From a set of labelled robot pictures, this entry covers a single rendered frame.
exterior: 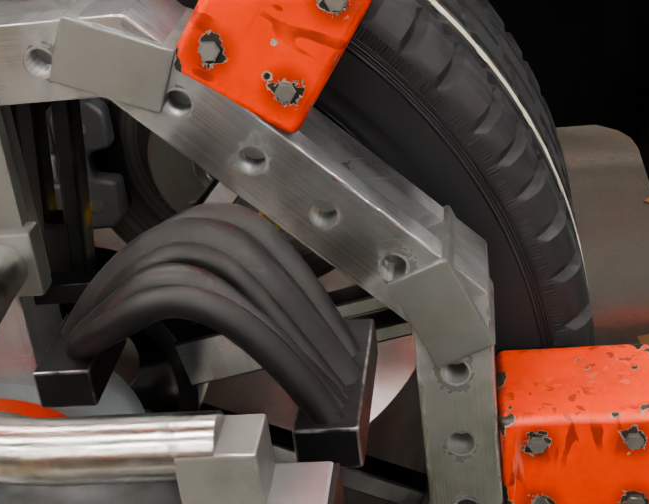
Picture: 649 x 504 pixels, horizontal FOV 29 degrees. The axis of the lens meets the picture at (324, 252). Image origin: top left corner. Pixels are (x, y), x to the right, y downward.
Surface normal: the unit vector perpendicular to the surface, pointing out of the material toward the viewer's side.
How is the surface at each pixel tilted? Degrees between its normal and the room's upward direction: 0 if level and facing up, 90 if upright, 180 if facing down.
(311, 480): 0
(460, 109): 77
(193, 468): 90
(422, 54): 66
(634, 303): 0
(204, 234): 45
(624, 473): 90
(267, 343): 62
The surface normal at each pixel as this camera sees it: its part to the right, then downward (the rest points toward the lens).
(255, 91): -0.11, 0.45
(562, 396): -0.12, -0.89
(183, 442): -0.15, -0.20
